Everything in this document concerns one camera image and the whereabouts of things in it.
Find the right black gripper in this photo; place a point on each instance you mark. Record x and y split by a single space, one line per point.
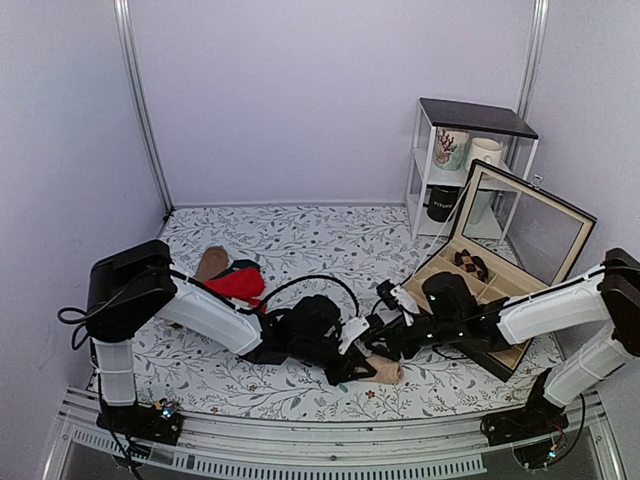
395 333

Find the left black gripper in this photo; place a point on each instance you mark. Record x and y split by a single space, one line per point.
347 370

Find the beige striped ribbed sock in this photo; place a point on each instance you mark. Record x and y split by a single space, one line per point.
387 371

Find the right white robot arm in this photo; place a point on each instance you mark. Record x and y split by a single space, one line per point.
607 293

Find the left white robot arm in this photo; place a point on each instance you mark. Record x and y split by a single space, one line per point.
129 288

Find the floral tablecloth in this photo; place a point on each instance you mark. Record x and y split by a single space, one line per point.
340 252

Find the brown argyle rolled sock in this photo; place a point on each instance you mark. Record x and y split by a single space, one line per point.
471 264

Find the red sock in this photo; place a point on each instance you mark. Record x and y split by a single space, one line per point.
245 284

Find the black mug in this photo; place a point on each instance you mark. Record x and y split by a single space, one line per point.
441 202

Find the black compartment organizer box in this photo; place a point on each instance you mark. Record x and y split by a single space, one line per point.
529 239

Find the dark green sock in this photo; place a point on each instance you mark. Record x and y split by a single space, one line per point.
240 265

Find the pale green mug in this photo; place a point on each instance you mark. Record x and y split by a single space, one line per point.
481 203

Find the tan brown sock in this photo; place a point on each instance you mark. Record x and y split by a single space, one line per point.
213 262

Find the floral pattern mug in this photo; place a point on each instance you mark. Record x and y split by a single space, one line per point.
451 147

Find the cream white mug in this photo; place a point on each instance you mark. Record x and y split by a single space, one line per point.
486 150

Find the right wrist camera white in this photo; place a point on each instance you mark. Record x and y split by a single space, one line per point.
395 297

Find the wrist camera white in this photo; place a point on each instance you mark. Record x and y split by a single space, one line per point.
395 297
350 331

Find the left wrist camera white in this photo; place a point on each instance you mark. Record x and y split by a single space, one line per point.
350 331

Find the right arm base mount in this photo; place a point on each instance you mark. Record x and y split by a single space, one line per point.
537 417

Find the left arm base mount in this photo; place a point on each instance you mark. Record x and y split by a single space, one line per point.
160 423

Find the white frame glass shelf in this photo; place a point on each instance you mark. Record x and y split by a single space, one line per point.
498 123

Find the aluminium front rail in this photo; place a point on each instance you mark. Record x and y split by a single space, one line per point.
226 447

